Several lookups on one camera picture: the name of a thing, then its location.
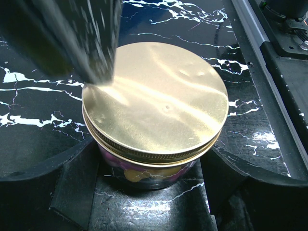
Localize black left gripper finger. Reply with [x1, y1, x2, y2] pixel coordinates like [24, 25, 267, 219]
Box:
[0, 0, 123, 85]

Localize aluminium front rail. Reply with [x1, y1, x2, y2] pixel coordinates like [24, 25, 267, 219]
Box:
[232, 0, 308, 148]

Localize gold jar lid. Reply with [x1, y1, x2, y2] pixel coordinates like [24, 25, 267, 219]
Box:
[82, 42, 229, 168]

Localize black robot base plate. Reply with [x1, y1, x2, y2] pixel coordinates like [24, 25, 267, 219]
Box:
[240, 40, 308, 181]

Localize scooped star candies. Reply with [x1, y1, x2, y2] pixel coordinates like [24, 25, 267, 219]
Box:
[99, 146, 196, 183]

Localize clear plastic jar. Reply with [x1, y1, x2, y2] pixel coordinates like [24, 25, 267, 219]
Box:
[97, 141, 205, 190]

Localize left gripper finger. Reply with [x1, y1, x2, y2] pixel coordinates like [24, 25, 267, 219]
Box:
[0, 139, 100, 231]
[201, 146, 308, 231]

